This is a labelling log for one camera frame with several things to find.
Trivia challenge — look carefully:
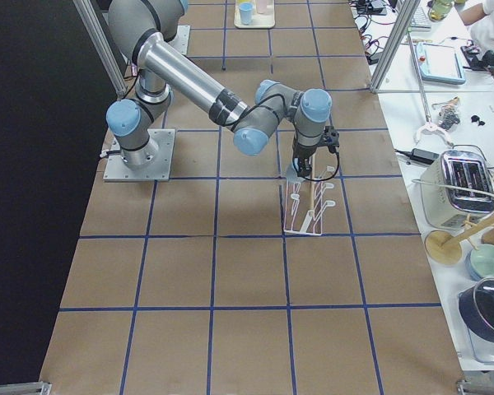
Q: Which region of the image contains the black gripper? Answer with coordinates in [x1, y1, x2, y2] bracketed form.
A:
[292, 142, 315, 178]

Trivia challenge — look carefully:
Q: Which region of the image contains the wooden mug tree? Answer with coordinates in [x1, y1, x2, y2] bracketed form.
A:
[424, 212, 494, 265]

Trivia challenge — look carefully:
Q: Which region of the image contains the black power adapter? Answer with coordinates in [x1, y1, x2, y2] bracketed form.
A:
[395, 148, 439, 165]

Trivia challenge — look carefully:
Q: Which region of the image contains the light blue cup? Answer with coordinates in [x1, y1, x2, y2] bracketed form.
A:
[285, 162, 305, 184]

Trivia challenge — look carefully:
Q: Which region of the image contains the cream toaster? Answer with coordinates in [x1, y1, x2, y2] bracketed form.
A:
[419, 150, 494, 230]

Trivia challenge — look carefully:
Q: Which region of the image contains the aluminium frame post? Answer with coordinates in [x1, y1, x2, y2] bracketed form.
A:
[369, 0, 419, 93]

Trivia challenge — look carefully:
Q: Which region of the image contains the dark blue pot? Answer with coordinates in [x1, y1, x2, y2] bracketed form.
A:
[459, 277, 494, 342]

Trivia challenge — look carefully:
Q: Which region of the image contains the pink cup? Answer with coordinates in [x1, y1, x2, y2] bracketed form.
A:
[255, 0, 272, 15]

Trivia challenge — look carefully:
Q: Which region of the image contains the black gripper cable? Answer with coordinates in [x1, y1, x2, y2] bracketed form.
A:
[304, 143, 341, 182]

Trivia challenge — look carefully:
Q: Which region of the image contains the blue teach pendant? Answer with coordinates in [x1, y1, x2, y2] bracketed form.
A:
[415, 42, 466, 85]

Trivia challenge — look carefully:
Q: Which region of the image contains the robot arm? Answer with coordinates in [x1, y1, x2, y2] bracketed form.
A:
[106, 1, 339, 180]

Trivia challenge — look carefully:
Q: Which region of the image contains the blue cup on tray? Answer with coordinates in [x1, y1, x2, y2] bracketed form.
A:
[238, 2, 253, 26]

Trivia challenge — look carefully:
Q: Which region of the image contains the white wire cup rack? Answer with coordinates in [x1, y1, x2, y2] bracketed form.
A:
[283, 165, 336, 236]

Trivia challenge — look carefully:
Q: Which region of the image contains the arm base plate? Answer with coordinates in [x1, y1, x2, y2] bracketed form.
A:
[103, 128, 176, 182]
[164, 25, 190, 56]

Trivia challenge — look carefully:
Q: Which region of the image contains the green bowl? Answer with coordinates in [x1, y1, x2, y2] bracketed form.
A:
[466, 244, 494, 281]

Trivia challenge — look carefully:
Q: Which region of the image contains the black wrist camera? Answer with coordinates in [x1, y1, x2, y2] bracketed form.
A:
[320, 126, 339, 154]

